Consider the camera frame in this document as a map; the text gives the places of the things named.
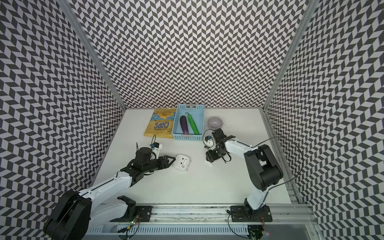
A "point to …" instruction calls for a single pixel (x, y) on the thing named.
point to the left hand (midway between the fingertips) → (171, 161)
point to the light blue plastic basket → (196, 112)
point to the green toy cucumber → (192, 124)
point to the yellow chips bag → (161, 123)
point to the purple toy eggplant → (184, 125)
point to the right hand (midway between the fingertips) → (212, 159)
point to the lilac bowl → (215, 122)
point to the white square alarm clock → (181, 163)
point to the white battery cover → (208, 163)
